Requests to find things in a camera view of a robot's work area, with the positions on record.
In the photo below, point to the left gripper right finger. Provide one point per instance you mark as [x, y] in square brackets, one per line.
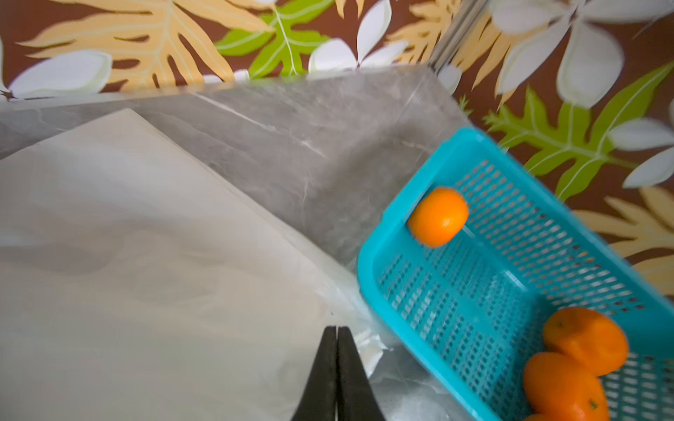
[355, 399]

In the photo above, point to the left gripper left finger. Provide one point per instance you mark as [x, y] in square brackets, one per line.
[318, 402]

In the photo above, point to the teal plastic basket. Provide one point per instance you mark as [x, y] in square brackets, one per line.
[472, 312]

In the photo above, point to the white plastic bag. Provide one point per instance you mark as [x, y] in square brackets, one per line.
[137, 284]

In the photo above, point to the orange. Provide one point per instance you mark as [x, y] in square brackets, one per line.
[561, 389]
[538, 417]
[589, 338]
[439, 217]

